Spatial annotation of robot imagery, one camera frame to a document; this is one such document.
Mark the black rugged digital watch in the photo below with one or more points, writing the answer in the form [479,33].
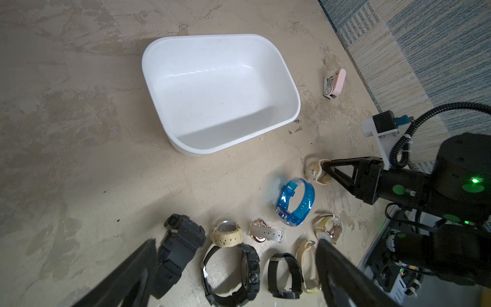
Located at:
[184,238]

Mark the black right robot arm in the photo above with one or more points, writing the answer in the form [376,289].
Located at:
[440,226]

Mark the black slim band watch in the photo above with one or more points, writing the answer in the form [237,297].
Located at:
[294,273]

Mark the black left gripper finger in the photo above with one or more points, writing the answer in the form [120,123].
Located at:
[130,284]

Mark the rose gold white watch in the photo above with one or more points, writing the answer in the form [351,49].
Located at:
[261,232]

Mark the beige strap steel watch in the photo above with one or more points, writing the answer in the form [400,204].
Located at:
[226,234]

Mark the large black sport watch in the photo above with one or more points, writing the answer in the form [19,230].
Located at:
[244,279]

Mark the translucent blue watch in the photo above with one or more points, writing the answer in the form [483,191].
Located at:
[295,201]

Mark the white plastic storage box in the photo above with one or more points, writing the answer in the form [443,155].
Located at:
[212,92]

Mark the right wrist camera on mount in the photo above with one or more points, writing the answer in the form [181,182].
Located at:
[387,130]

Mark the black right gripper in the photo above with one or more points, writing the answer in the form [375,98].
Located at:
[342,282]

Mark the cream round face watch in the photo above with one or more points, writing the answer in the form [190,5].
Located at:
[315,173]

